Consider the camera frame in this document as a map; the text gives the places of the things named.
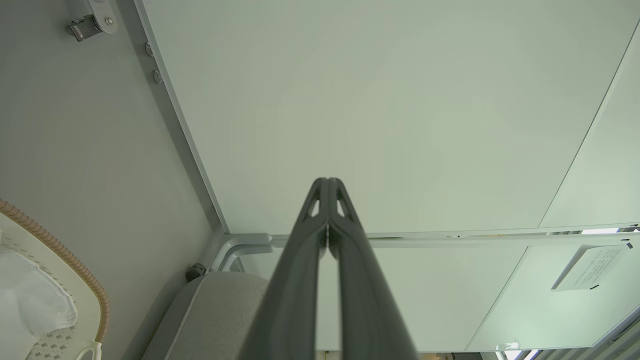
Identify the small black knob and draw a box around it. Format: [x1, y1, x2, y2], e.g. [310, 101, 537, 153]
[185, 262, 207, 284]

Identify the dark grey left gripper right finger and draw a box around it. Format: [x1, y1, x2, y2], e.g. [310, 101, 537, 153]
[327, 177, 419, 360]

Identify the grey chair seat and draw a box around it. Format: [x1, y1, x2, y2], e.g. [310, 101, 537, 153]
[142, 271, 272, 360]

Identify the white paper sign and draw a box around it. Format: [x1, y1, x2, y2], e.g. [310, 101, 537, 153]
[550, 242, 634, 293]

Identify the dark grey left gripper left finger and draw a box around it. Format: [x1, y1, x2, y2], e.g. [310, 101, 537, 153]
[239, 177, 331, 360]

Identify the white clothing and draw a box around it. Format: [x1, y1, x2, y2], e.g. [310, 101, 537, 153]
[0, 249, 79, 360]

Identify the white laundry basket brown rim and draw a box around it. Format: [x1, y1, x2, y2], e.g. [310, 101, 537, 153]
[0, 199, 112, 360]

